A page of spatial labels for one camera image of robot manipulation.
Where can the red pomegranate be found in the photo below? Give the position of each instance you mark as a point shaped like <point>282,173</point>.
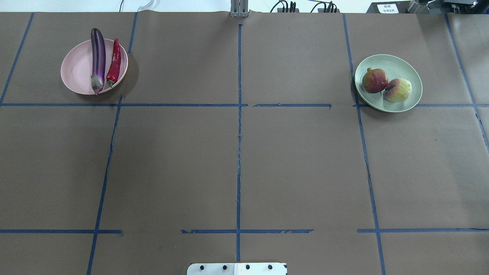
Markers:
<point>375,80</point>

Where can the red chili pepper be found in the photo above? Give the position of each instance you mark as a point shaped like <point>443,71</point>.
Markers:
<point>114,70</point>

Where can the green pink peach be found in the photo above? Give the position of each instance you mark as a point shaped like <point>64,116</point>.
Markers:
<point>398,90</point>

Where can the purple eggplant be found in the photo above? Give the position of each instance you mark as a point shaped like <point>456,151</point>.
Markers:
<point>98,61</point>

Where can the brown paper table mat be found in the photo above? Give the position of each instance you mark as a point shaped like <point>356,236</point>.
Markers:
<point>244,140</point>

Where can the black power strip left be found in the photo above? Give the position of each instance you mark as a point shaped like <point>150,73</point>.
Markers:
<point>285,6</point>

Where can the black power strip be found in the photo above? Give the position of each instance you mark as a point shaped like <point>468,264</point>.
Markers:
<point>285,6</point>
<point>327,7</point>

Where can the black power strip right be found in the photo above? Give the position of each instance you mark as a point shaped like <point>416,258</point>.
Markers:
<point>327,7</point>

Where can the green plate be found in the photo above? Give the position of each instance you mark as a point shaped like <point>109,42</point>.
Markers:
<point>394,67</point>

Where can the pink plate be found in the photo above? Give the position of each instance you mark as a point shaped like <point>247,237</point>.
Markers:
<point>76,69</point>

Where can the black box with label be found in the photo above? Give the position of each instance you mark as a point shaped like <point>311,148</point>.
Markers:
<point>389,7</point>

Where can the grey aluminium post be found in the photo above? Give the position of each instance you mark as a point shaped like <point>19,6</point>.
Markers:
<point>239,8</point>

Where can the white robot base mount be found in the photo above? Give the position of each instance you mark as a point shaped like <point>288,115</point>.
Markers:
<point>251,268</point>

